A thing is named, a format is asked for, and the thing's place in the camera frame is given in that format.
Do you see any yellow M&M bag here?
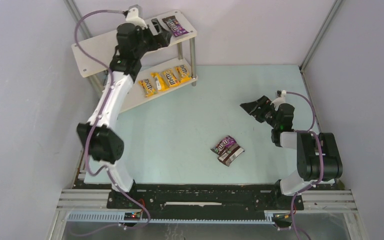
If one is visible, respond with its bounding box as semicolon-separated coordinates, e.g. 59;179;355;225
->
174;64;192;84
162;68;180;88
139;78;158;98

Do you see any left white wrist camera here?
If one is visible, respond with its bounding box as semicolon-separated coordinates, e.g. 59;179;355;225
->
125;4;148;29

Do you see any purple M&M bag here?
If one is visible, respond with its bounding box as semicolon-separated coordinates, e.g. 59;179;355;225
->
210;135;237;156
162;15;190;38

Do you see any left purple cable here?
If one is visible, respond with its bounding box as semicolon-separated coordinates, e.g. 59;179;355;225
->
74;9;151;229

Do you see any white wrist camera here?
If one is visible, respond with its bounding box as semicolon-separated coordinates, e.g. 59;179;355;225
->
272;90;287;109
125;4;148;29

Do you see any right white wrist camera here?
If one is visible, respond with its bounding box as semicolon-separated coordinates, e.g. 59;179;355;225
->
272;90;287;109

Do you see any yellow candy bag barcode up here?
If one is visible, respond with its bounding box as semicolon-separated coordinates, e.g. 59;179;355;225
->
150;72;169;92

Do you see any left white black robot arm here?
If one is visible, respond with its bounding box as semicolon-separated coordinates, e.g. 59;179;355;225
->
76;18;172;193

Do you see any brown M&M bag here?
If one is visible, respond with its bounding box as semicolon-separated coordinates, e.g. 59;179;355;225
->
217;143;245;167

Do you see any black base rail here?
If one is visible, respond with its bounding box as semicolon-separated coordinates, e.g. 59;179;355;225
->
106;183;304;221

